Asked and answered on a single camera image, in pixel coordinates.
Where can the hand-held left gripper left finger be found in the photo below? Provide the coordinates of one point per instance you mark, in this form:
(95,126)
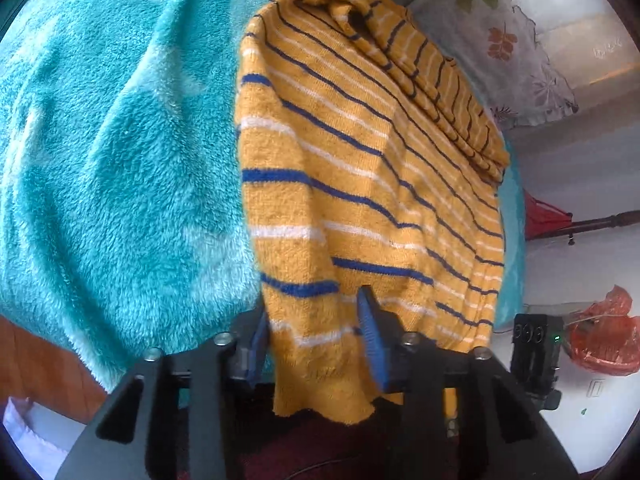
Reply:
(258,342)

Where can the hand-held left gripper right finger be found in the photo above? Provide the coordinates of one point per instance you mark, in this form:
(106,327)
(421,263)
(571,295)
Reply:
(372,340)

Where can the yellow striped knit sweater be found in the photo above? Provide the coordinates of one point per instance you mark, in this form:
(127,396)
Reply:
(360,170)

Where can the red plastic bag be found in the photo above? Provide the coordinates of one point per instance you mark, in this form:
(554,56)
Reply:
(607,330)

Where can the teal printed fleece blanket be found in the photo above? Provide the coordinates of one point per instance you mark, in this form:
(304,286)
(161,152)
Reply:
(120,170)

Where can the white cloth bundle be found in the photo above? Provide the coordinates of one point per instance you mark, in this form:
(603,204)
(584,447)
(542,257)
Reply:
(30,435)

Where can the large floral ruffled pillow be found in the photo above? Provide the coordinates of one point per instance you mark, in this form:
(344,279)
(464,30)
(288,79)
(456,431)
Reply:
(500,45)

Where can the white wall socket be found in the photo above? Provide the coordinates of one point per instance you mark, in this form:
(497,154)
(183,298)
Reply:
(596,388)

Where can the dark wooden bed rail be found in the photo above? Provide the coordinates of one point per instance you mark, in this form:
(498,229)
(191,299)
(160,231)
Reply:
(600,222)

